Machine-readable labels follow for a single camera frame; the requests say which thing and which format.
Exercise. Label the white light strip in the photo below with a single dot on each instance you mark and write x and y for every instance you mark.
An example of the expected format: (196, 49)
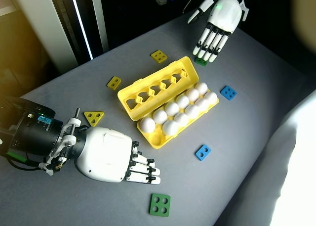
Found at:
(80, 23)

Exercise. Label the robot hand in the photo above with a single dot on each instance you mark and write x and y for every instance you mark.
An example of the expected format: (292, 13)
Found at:
(224, 13)
(103, 154)

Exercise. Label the blue four-hole square block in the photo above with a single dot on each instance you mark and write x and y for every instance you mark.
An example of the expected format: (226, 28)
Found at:
(228, 92)

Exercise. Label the yellow four-hole square block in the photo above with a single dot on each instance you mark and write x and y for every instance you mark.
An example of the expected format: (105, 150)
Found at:
(160, 56)

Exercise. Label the white cabinet panel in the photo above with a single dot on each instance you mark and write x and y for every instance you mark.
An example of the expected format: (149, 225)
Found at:
(42, 25)

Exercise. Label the yellow two-hole block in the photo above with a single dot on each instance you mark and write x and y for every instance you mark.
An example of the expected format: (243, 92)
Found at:
(114, 82)

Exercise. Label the grey table cloth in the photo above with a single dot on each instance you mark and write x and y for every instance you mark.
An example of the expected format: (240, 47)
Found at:
(222, 137)

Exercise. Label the small green block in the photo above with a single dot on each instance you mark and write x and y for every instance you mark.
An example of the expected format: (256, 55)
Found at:
(200, 62)

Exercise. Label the white frame post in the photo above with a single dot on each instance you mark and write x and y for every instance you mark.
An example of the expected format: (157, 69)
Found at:
(98, 18)

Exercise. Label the white power adapter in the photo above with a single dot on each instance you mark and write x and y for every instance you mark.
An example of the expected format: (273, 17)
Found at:
(160, 0)

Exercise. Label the large green four-hole block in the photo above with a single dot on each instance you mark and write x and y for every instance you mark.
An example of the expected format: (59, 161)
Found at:
(160, 203)

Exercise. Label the yellow three-hole triangle block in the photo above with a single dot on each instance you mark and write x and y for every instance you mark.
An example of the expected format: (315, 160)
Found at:
(94, 118)

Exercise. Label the blue two-hole block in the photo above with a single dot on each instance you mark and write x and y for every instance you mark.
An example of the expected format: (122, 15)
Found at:
(204, 151)

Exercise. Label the yellow egg carton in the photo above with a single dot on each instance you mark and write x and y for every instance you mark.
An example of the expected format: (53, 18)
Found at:
(156, 138)

